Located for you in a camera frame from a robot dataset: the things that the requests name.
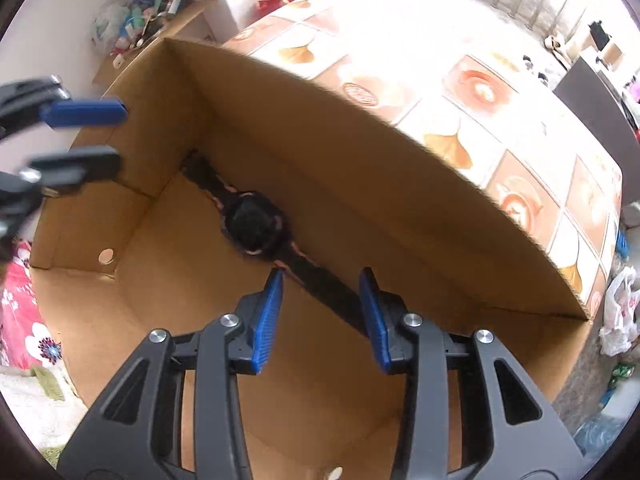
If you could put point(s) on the pile of toiletries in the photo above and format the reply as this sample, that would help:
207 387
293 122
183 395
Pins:
135 12

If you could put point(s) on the dark grey cabinet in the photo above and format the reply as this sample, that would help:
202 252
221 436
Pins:
595 105

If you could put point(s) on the blue plastic object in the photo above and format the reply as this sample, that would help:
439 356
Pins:
621 245

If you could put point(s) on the brown side shelf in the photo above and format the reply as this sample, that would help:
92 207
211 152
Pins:
175 22

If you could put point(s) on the pink floral blanket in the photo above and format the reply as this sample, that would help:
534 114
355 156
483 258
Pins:
17 310

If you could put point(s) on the brown cardboard box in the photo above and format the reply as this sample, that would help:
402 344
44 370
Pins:
350 170

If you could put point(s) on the black wristwatch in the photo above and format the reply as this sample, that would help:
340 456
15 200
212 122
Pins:
252 225

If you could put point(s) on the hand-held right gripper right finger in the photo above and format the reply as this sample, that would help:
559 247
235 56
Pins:
372 322

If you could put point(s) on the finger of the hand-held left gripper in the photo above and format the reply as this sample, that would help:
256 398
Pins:
75 167
85 112

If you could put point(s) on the white plastic bag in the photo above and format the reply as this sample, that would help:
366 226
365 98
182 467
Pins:
620 310

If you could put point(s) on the beige box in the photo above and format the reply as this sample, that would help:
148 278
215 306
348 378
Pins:
612 55

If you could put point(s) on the metal balcony railing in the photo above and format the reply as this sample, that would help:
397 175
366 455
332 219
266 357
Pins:
550 5

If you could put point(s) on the purple container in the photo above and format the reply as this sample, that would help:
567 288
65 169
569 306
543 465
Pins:
634 90

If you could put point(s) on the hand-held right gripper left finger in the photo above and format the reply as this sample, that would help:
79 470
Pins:
267 322

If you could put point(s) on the tile-patterned tablecloth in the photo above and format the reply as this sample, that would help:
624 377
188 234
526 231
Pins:
475 85

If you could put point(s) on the large clear water bottle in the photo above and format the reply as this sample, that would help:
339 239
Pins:
597 435

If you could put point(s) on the black object on cabinet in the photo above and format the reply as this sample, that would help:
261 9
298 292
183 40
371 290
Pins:
599 34

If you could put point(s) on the green can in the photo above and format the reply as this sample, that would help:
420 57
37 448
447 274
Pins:
620 375

